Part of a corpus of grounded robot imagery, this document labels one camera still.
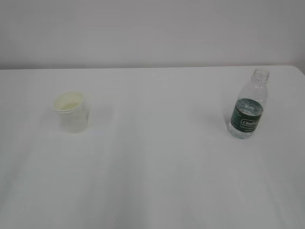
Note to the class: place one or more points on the white paper cup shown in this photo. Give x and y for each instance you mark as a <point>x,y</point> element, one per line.
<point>70,107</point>

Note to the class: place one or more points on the clear green-label water bottle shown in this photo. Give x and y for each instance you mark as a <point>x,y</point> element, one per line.
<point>249,105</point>

